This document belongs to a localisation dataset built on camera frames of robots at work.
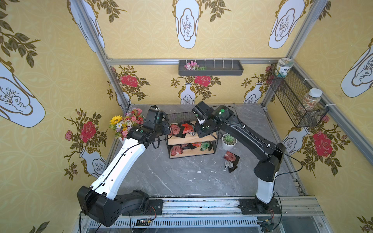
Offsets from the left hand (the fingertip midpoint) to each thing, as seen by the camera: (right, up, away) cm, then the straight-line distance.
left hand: (160, 125), depth 77 cm
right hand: (+23, -2, +2) cm, 23 cm away
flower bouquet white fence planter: (-25, 0, +9) cm, 27 cm away
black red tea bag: (+14, -2, +8) cm, 16 cm away
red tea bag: (+7, -2, +8) cm, 11 cm away
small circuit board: (-8, -49, -4) cm, 50 cm away
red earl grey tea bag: (+41, -20, +14) cm, 48 cm away
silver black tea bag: (+41, -26, +10) cm, 50 cm away
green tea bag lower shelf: (+25, -14, +17) cm, 34 cm away
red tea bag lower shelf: (+7, -17, +16) cm, 24 cm away
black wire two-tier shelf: (+13, -9, +4) cm, 16 cm away
